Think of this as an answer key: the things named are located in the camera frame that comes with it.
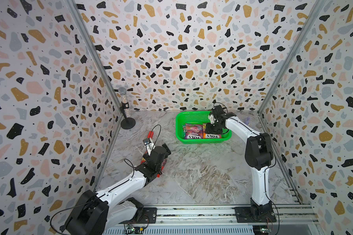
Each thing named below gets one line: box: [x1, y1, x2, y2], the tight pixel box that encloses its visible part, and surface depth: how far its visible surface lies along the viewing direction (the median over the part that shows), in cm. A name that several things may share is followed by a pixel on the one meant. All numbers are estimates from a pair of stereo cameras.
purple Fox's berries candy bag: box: [182, 123, 204, 140], surface depth 105 cm
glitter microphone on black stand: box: [118, 86, 136, 130], surface depth 108 cm
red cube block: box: [147, 130, 154, 140], surface depth 105 cm
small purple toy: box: [244, 116, 252, 126], surface depth 114 cm
